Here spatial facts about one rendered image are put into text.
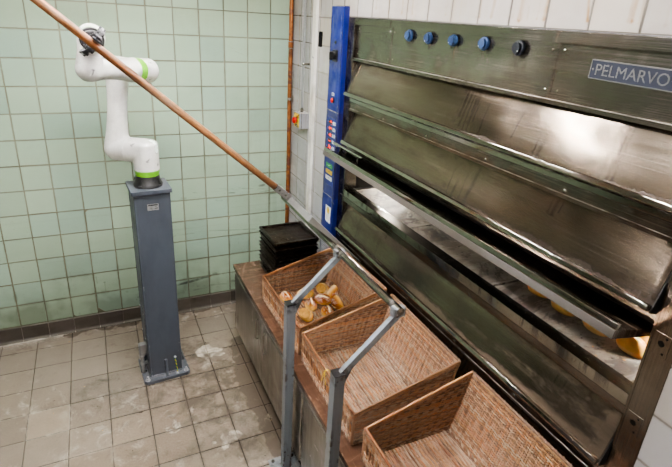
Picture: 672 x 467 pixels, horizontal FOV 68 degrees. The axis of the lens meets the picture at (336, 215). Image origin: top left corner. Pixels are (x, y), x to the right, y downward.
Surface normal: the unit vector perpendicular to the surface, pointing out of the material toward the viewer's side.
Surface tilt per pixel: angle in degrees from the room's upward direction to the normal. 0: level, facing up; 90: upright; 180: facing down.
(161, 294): 90
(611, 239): 70
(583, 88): 90
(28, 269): 90
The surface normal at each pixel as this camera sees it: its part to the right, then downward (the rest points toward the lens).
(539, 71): -0.90, 0.11
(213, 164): 0.42, 0.36
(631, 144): -0.83, -0.22
